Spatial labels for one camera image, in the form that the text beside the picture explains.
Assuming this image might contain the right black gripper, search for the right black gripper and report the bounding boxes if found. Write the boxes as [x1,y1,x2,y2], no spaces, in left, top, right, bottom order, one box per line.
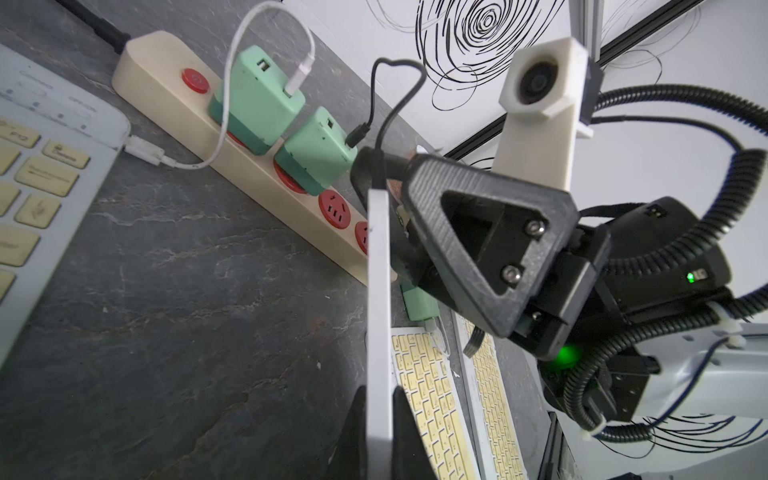
[400,154,733,361]

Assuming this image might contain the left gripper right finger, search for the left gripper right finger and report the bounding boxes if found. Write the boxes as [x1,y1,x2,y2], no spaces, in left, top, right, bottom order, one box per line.
[392,386,437,480]

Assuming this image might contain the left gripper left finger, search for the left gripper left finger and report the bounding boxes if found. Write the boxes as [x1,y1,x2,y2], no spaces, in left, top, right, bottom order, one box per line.
[323,385,367,480]

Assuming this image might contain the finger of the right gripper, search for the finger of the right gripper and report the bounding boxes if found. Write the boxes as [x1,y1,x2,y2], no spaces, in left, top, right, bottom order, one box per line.
[350,147,419,276]

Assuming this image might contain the mint green wireless keyboard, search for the mint green wireless keyboard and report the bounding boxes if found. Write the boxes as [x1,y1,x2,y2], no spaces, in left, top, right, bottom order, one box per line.
[366,189,394,479]

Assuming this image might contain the yellow wireless keyboard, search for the yellow wireless keyboard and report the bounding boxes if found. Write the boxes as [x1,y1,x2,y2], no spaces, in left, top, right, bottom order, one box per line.
[391,327,480,479]
[459,336,528,479]

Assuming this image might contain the black usb cable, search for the black usb cable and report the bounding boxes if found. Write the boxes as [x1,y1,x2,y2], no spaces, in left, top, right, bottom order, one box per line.
[344,56,428,190]

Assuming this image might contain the cream power strip red sockets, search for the cream power strip red sockets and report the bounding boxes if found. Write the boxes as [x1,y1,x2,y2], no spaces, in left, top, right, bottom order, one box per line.
[112,31,367,283]

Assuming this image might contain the mint green usb charger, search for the mint green usb charger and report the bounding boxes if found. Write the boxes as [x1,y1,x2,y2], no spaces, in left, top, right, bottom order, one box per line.
[400,281,440,322]

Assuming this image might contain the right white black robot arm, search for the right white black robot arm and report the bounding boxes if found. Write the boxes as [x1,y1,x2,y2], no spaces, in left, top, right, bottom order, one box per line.
[351,114,767,443]

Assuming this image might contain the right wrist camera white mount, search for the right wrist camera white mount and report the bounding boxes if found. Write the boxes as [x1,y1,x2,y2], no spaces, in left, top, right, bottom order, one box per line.
[491,37,593,192]

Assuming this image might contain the short white usb cable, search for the short white usb cable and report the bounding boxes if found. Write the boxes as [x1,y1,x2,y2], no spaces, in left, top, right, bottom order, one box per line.
[122,0,317,172]

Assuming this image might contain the black power strip cable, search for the black power strip cable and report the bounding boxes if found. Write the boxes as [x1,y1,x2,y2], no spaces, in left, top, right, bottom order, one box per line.
[56,0,132,54]

